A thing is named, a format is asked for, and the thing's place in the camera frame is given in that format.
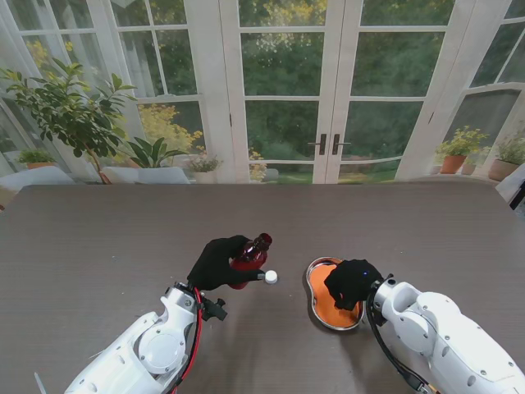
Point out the steel kidney tray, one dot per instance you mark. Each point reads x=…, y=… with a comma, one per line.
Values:
x=312, y=305

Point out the yellow flowers in terracotta pot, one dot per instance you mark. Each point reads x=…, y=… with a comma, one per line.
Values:
x=453, y=162

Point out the white chair with dark frame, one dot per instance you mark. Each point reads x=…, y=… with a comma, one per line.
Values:
x=512, y=184

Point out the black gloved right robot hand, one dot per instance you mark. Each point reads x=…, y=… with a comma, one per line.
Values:
x=354, y=277

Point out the pale grey sofa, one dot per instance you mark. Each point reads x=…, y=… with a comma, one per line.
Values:
x=33, y=176

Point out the flowering plant in white pot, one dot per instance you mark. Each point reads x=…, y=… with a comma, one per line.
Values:
x=204, y=166

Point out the orange oval tray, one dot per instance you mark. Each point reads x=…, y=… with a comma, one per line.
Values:
x=322, y=303

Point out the white bottle cap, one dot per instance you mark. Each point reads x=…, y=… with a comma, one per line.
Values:
x=271, y=277

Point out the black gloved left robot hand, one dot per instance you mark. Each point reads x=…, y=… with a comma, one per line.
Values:
x=213, y=267

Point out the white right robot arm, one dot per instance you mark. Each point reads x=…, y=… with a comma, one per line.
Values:
x=443, y=336

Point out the red transparent sample bottle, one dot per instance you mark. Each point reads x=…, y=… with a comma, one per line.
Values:
x=254, y=256

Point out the broad leaf green plant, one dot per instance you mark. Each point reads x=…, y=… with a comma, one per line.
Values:
x=152, y=154

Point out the plant in beige pot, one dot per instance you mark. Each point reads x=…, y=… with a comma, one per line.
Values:
x=504, y=168

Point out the white planter box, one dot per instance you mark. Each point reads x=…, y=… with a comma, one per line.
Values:
x=143, y=175

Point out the tall leafy green plant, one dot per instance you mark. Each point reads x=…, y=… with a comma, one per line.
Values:
x=65, y=111

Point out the small plant in terracotta pot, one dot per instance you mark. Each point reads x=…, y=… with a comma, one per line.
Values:
x=35, y=158

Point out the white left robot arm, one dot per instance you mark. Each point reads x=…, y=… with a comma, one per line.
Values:
x=147, y=349

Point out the small empty clay pot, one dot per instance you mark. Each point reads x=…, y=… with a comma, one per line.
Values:
x=468, y=168

